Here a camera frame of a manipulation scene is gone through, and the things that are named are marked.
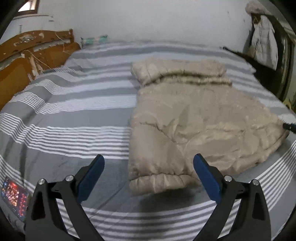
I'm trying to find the dark wooden wardrobe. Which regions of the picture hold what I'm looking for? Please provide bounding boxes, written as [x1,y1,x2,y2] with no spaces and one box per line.
[247,13,295,100]

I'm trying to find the plastic bag on wardrobe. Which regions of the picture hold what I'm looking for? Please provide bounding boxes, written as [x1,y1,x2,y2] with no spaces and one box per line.
[245,1,270,15]

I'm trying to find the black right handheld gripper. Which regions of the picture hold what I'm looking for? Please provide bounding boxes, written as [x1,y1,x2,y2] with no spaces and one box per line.
[278,113,296,134]

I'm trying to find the white hanging puffer coat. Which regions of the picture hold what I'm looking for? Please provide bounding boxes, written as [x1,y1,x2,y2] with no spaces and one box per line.
[251,15,278,70]

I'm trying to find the white charging cable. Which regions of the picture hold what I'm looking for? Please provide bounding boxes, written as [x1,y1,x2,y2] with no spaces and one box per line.
[21,32,70,70]

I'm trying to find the window with dark frame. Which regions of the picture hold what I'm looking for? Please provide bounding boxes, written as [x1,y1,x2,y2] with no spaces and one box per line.
[16,0,40,16]

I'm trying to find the smartphone with lit screen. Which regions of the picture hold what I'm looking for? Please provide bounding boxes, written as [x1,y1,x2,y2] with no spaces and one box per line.
[1,176,30,222]

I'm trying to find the beige puffer jacket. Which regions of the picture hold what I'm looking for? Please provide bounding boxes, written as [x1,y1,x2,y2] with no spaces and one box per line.
[128,57,288,195]

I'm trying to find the brown wooden headboard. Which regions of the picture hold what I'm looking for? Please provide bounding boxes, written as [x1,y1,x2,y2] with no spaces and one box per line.
[1,29,80,108]

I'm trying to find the teal pink striped pillow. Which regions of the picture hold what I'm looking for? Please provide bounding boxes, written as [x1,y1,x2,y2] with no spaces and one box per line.
[81,35,108,47]

